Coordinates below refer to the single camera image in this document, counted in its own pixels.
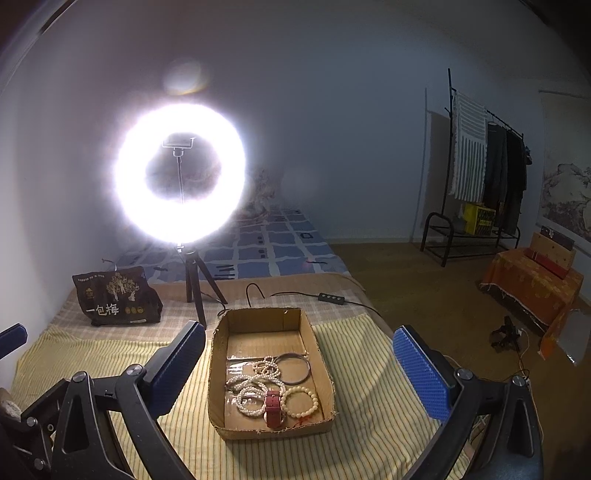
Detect cream beaded bracelet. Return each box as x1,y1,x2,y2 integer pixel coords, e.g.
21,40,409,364
280,386,320,418

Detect black hanging garment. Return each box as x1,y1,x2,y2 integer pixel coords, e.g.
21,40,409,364
501,129,528,234

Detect black clothes rack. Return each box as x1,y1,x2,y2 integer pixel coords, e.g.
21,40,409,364
420,68,527,267

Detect light wooden box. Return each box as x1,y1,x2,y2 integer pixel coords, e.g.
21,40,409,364
529,231,577,273

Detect yellow crate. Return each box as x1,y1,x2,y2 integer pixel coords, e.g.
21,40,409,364
463,203,497,236

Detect black cable with inline switch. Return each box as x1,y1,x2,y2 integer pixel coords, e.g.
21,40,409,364
203,281,384,319

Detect beige checkered blanket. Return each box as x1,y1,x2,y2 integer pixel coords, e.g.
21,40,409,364
48,272,370,347

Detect pearl necklace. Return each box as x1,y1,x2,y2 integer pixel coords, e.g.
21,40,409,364
225,355,289,418

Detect black tripod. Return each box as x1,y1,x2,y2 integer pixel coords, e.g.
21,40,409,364
175,242,228,328

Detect black snack bag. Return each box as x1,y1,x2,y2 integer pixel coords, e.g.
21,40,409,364
72,266,163,327

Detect striped towel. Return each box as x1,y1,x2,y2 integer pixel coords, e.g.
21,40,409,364
450,90,489,201

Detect red box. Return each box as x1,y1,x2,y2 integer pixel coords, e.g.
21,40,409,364
526,249,570,280

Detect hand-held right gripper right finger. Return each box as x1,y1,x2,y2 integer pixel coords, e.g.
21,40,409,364
392,325,544,480

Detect black bangle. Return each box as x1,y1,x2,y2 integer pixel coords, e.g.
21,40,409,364
277,352,312,386

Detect white ring light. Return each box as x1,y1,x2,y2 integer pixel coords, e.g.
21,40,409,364
112,102,247,245

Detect yellow striped blanket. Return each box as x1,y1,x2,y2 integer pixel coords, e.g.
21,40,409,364
9,314,476,480

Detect clear plastic bag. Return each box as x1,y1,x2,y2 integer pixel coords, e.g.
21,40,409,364
226,357,266,416

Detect patterned pillow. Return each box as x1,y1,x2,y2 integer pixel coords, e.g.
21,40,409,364
245,168,284,222

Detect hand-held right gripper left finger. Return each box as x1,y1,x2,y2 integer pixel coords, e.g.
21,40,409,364
51,320,206,480

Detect orange cloth covered table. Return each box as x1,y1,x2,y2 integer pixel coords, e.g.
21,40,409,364
480,249,585,361

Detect phone holder clamp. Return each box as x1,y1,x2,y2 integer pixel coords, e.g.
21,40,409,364
163,134,197,151

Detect cardboard box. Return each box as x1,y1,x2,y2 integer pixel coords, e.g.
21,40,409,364
209,307,335,440

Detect blue patterned bedsheet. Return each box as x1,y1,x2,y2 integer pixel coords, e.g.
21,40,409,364
104,208,347,284

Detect wall scroll painting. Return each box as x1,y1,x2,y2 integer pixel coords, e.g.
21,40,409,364
538,90,591,245

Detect red bracelet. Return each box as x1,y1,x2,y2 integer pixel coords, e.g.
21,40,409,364
264,389,287,428

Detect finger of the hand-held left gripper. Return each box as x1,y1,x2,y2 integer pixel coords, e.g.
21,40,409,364
0,323,27,365
0,382,69,480

